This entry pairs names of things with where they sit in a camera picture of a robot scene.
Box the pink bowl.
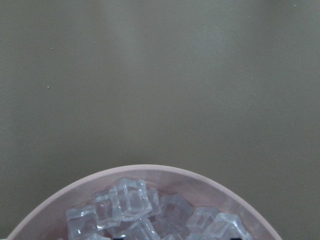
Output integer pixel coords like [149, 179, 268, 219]
[7, 164, 281, 240]

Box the clear ice cubes pile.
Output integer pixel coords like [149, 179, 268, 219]
[66, 178, 253, 240]

